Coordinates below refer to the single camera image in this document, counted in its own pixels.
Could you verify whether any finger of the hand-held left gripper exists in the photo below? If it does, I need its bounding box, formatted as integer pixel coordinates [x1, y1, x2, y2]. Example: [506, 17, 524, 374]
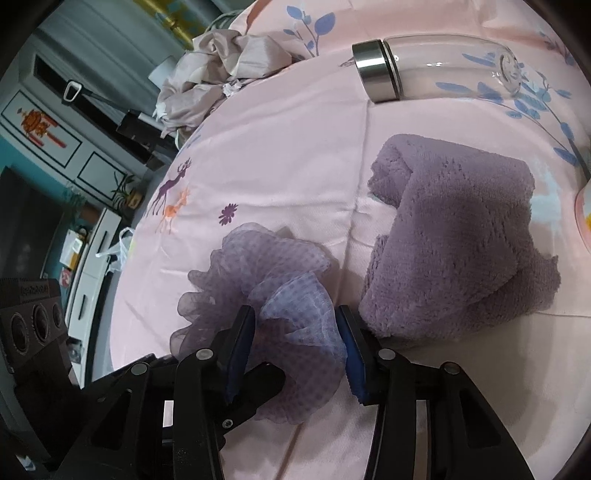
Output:
[221, 362, 286, 444]

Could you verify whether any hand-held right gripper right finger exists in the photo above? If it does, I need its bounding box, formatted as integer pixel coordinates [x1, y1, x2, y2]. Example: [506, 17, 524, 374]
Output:
[335, 305, 536, 480]

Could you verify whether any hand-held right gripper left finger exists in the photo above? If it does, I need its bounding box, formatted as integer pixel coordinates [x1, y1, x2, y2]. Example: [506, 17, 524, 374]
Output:
[60, 305, 257, 480]

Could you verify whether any purple mesh bath pouf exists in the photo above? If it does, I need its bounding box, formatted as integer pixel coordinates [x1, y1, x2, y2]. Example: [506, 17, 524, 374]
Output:
[170, 222, 348, 425]

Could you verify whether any white cabinet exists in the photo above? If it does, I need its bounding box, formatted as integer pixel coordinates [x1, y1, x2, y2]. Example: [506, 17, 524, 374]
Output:
[65, 208, 125, 384]

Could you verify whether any white plastic bag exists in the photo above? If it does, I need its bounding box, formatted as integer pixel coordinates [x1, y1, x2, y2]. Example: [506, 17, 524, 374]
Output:
[95, 226, 137, 273]

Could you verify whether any black television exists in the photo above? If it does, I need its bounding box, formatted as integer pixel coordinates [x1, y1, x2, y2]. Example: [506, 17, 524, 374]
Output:
[0, 166, 65, 282]

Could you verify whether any purple towel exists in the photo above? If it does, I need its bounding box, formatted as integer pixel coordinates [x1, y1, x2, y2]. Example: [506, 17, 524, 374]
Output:
[358, 134, 561, 344]

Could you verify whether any potted plant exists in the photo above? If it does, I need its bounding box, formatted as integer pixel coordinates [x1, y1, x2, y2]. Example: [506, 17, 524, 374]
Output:
[111, 173, 148, 215]

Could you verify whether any pink printed bedsheet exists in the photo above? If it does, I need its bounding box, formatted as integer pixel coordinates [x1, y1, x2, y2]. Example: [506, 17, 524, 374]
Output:
[108, 0, 591, 480]

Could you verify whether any red knot ornament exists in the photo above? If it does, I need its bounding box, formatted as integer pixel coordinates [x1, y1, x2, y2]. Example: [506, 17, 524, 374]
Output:
[18, 108, 68, 148]

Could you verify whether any black stand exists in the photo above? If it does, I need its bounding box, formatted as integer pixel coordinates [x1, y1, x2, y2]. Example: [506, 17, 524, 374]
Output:
[115, 108, 174, 169]

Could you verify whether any pink plastic jar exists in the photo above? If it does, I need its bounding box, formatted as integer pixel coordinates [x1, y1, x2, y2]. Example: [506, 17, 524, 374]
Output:
[574, 185, 591, 254]

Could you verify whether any beige crumpled cloth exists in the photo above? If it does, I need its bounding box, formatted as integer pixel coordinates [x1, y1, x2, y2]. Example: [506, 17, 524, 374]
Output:
[154, 31, 296, 139]

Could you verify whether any glass bottle with steel cap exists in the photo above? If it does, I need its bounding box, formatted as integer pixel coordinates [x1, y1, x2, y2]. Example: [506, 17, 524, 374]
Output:
[352, 33, 527, 103]

